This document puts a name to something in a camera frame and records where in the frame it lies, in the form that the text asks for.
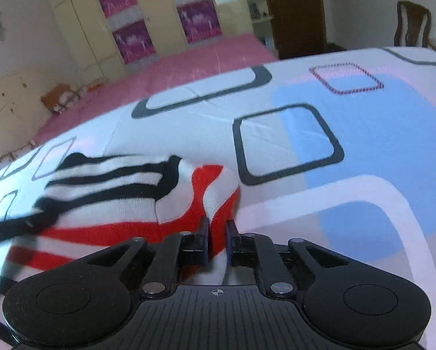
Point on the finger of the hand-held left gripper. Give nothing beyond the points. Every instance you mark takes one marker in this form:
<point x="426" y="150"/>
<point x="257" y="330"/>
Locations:
<point x="10" y="230"/>

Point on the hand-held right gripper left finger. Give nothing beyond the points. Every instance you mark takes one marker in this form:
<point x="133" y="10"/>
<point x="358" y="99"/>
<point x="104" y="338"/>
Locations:
<point x="204" y="242"/>

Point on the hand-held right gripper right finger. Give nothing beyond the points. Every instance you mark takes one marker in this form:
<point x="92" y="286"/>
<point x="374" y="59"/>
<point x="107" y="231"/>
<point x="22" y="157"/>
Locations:
<point x="231" y="242"/>

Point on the white black red striped shirt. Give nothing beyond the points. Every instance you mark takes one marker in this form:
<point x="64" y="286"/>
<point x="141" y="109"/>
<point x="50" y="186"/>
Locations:
<point x="130" y="204"/>

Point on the floral printed pillow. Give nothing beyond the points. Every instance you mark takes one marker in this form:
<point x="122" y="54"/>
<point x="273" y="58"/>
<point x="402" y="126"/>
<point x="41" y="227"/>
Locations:
<point x="12" y="156"/>

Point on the cream bed headboard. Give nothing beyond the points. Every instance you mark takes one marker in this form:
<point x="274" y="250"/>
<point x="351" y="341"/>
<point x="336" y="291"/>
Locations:
<point x="10" y="109"/>

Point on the orange and white pillow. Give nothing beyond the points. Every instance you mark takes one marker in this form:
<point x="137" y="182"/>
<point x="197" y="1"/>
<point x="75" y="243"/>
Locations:
<point x="59" y="98"/>

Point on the small orange white cushion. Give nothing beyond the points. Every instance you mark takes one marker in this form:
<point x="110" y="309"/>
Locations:
<point x="93" y="86"/>

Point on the white printed bed sheet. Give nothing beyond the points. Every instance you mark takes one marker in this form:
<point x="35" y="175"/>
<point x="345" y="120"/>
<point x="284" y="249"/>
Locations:
<point x="367" y="135"/>

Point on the pink bed sheet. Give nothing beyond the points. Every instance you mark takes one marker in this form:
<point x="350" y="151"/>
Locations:
<point x="174" y="69"/>

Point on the cream wardrobe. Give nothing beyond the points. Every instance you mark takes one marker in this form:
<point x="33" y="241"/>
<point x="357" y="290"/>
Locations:
<point x="79" y="25"/>

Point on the cream open shelf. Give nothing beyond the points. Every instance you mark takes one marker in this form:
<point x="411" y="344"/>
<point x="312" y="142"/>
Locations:
<point x="256" y="7"/>

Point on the brown wooden door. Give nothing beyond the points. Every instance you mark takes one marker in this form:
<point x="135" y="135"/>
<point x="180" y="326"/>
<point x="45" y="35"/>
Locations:
<point x="294" y="11"/>

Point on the brown wooden chair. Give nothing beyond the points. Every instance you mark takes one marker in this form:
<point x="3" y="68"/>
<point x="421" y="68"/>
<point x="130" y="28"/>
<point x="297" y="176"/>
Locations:
<point x="414" y="22"/>

